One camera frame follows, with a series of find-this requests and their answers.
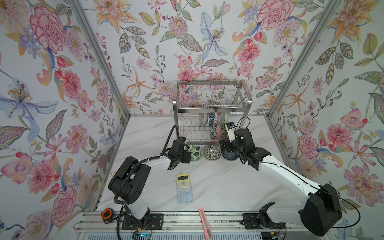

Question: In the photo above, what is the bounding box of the pink utility knife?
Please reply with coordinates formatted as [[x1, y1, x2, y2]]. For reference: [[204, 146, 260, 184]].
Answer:
[[198, 207, 213, 240]]

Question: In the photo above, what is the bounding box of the black white floral bowl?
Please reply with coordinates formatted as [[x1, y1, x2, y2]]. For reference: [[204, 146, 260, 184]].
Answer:
[[210, 124, 222, 140], [221, 126, 229, 140], [203, 145, 222, 161]]

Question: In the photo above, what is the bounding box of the purple striped bowl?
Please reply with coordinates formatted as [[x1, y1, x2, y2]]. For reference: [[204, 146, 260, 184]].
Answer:
[[199, 113, 209, 127]]

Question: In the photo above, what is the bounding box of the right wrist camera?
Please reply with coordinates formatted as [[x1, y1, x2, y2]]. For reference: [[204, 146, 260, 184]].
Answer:
[[226, 122, 237, 142]]

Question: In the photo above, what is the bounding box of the green leaf pattern bowl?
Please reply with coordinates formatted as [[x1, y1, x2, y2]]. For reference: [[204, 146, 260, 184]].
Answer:
[[188, 145, 203, 162]]

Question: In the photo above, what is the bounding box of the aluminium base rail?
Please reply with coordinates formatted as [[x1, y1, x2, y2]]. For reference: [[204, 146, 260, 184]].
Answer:
[[73, 209, 313, 233]]

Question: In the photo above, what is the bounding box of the dark blue ceramic bowl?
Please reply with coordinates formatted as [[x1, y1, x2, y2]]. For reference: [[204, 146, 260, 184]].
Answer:
[[222, 151, 239, 161]]

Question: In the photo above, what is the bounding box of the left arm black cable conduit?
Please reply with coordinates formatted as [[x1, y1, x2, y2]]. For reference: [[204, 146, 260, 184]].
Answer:
[[113, 124, 181, 205]]

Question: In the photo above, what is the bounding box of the steel two-tier dish rack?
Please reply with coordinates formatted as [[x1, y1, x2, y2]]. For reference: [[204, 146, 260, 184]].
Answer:
[[172, 80, 253, 145]]

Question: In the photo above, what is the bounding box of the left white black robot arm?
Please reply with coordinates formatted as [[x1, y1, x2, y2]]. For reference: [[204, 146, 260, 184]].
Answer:
[[108, 137, 191, 227]]

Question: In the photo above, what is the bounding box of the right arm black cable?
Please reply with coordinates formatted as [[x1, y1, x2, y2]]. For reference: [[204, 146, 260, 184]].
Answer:
[[235, 116, 362, 229]]

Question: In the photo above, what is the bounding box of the yellow blue calculator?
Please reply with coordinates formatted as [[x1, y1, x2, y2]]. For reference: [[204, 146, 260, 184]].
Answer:
[[176, 173, 194, 204]]

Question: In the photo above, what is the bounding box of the pale green ceramic bowl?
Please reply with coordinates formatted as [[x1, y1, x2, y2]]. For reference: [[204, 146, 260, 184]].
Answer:
[[218, 113, 228, 126]]

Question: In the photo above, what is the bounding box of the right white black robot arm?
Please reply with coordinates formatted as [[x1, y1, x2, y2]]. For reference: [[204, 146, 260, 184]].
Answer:
[[219, 129, 342, 237]]

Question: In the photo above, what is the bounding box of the blue patterned ceramic bowl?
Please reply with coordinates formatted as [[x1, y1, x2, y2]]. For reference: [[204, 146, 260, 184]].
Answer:
[[209, 113, 220, 127]]

